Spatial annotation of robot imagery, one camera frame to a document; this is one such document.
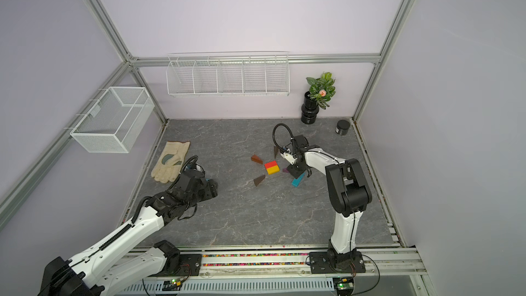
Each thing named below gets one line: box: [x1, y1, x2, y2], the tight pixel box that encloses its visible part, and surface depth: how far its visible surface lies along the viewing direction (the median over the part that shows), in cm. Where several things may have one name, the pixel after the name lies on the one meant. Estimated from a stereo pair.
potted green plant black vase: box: [300, 71, 337, 125], surface depth 104 cm
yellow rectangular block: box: [266, 164, 281, 176], surface depth 101 cm
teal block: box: [291, 171, 307, 188], surface depth 95 cm
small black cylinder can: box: [334, 119, 351, 136], surface depth 115 cm
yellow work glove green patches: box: [150, 141, 191, 184], surface depth 104 cm
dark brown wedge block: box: [253, 174, 266, 188], surface depth 98 cm
